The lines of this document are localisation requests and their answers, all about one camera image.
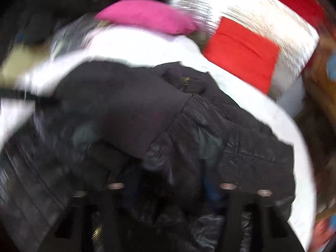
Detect red pillow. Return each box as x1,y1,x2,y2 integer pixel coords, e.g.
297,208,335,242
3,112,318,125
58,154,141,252
203,16,280,95

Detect pink pillow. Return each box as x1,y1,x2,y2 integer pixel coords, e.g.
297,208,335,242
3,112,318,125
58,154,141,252
96,0,198,36

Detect pile of black coats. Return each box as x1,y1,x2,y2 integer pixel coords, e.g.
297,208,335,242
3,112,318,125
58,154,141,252
8,0,99,48

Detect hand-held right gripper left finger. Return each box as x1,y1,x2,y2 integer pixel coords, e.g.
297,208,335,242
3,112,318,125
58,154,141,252
38,182,124,252

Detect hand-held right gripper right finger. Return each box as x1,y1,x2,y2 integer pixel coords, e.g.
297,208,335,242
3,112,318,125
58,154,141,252
203,175,305,252

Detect silver foil panel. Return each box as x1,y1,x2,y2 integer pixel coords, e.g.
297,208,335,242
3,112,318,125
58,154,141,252
168,0,321,84

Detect wooden side table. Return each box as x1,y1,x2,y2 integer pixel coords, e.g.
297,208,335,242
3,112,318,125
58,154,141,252
294,35,336,147

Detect black puffer jacket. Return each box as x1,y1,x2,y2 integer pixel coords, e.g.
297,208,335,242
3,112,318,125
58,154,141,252
0,61,296,252

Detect grey jeans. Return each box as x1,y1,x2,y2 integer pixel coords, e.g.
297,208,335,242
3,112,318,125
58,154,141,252
49,13,105,58

